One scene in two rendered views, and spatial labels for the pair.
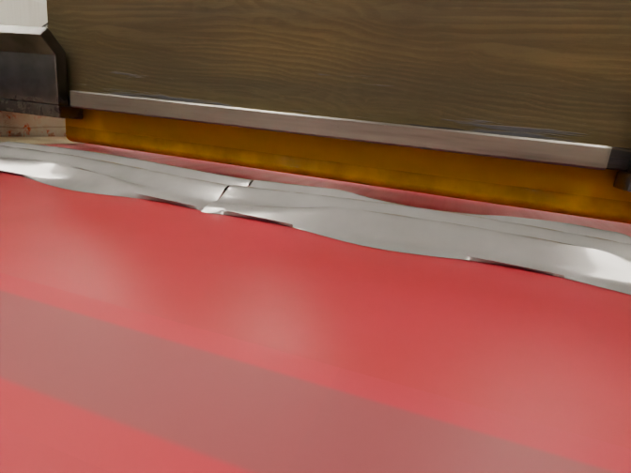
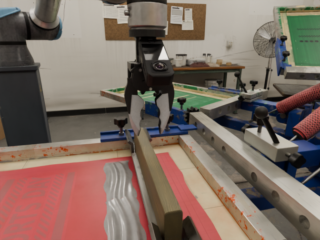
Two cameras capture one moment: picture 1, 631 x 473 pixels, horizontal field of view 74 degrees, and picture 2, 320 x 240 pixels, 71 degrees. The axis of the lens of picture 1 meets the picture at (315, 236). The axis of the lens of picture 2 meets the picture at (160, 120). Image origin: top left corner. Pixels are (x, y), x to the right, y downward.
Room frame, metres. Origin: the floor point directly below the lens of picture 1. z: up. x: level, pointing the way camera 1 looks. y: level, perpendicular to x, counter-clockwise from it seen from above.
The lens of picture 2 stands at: (0.04, -0.38, 1.30)
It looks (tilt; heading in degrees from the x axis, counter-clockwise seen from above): 19 degrees down; 60
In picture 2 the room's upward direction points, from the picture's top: straight up
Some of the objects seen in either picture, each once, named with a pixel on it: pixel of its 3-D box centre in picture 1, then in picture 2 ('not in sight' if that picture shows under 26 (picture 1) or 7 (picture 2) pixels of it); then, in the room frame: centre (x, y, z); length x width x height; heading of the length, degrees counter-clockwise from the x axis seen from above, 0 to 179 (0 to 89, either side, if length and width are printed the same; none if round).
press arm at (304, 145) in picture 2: not in sight; (284, 155); (0.59, -0.09, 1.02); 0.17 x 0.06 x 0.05; 163
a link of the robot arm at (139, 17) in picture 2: not in sight; (145, 18); (0.26, 0.04, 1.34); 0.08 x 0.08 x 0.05
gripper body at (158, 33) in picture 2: not in sight; (146, 62); (0.26, 0.04, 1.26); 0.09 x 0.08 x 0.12; 74
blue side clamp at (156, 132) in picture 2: not in sight; (145, 139); (0.37, 0.27, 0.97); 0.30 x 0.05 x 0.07; 163
